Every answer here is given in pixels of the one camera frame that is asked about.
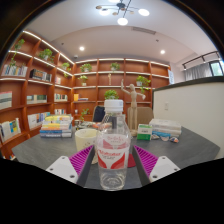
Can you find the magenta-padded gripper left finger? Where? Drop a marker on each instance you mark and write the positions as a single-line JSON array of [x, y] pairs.
[[63, 166]]

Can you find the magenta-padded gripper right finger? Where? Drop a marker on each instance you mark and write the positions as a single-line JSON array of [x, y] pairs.
[[163, 166]]

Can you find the clear plastic water bottle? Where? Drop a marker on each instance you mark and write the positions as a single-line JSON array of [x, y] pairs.
[[112, 156]]

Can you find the small round printed badge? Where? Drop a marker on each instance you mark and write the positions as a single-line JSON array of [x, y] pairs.
[[174, 139], [165, 138], [155, 137]]

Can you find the cream printed mug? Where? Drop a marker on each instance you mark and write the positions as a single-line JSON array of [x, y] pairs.
[[85, 140]]

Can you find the green and white box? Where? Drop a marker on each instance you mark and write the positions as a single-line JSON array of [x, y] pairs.
[[144, 132]]

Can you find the colourful book stack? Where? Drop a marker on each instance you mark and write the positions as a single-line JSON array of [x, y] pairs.
[[56, 126]]

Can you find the dark magazines pile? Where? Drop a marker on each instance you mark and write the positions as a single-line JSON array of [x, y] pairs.
[[87, 125]]

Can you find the tan upholstered chair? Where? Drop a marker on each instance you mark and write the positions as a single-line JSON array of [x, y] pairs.
[[145, 115]]

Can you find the dark office chair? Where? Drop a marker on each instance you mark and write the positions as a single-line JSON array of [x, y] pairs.
[[98, 114]]

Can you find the wooden artist mannequin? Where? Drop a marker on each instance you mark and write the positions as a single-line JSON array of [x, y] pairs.
[[133, 100]]

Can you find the grey curtain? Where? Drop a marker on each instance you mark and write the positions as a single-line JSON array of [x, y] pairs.
[[198, 71]]

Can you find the round recessed ceiling light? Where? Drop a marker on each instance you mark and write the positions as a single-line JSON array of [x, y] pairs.
[[81, 48], [162, 52]]

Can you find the ceiling air vent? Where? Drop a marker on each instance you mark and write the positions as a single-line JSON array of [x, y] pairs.
[[143, 30]]

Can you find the branched globe ceiling lamp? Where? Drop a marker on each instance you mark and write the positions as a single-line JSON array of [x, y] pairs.
[[122, 10]]

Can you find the wooden wall shelf unit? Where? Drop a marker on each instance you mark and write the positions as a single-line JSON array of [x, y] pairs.
[[20, 96]]

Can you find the black track light rail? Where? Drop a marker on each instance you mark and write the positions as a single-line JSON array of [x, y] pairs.
[[200, 57]]

